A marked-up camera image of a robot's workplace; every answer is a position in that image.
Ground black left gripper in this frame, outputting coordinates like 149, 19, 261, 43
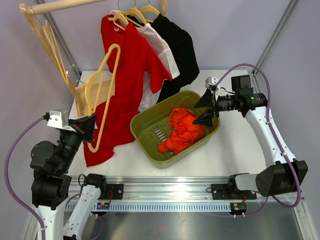
58, 113, 97, 172

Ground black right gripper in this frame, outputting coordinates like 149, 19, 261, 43
193, 88, 239, 128

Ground red t shirt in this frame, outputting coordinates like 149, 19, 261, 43
100, 14, 172, 97
83, 73, 144, 167

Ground orange t shirt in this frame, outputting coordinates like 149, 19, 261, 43
158, 107, 206, 155

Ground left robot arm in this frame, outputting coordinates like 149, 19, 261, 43
30, 110, 108, 240

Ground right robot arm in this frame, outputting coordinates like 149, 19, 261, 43
193, 75, 308, 198

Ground white t shirt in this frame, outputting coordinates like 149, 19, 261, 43
101, 10, 180, 112

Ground black t shirt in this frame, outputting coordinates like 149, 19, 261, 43
129, 12, 201, 103

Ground yellow hanger of black shirt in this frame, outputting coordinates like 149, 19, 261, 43
140, 1, 160, 17

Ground yellow hanger of white shirt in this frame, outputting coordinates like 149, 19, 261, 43
125, 1, 147, 25

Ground wooden clothes rack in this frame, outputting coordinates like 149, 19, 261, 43
18, 0, 168, 120

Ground olive green plastic basket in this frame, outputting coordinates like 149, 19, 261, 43
130, 90, 220, 169

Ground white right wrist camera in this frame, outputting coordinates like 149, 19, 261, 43
205, 76, 221, 99

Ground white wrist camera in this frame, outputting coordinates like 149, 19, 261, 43
47, 109, 69, 130
205, 76, 221, 99

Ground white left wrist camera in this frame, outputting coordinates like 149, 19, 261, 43
47, 109, 69, 130

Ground aluminium frame post left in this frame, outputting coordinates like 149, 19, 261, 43
34, 0, 82, 78

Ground aluminium frame post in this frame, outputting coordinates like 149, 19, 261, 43
34, 0, 82, 78
256, 0, 300, 68

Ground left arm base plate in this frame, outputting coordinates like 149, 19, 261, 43
98, 183, 124, 201

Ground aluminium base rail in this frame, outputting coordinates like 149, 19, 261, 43
33, 176, 307, 203

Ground white slotted cable duct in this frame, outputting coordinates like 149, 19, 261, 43
64, 202, 232, 213

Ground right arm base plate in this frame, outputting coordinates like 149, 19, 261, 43
205, 183, 257, 200

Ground aluminium frame post right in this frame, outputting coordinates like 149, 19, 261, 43
256, 0, 300, 68

